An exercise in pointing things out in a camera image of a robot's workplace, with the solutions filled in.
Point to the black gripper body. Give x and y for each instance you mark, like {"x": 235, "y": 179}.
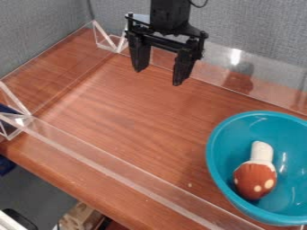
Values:
{"x": 165, "y": 28}

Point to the red white toy mushroom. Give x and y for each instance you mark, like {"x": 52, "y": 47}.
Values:
{"x": 255, "y": 176}

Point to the black white object bottom left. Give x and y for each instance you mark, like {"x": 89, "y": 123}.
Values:
{"x": 13, "y": 221}

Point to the blue plastic bowl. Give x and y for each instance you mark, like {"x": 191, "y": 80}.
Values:
{"x": 283, "y": 206}

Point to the clear acrylic front barrier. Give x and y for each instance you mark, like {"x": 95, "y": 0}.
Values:
{"x": 136, "y": 198}

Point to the blue object left edge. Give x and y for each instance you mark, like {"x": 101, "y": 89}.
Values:
{"x": 6, "y": 165}

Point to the clear acrylic barrier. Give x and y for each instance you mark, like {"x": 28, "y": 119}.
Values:
{"x": 257, "y": 77}
{"x": 136, "y": 198}

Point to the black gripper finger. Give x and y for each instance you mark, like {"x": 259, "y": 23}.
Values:
{"x": 139, "y": 50}
{"x": 183, "y": 66}

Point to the wooden block under table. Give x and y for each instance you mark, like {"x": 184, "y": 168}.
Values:
{"x": 81, "y": 218}

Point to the clear acrylic back barrier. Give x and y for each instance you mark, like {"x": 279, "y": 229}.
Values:
{"x": 257, "y": 77}

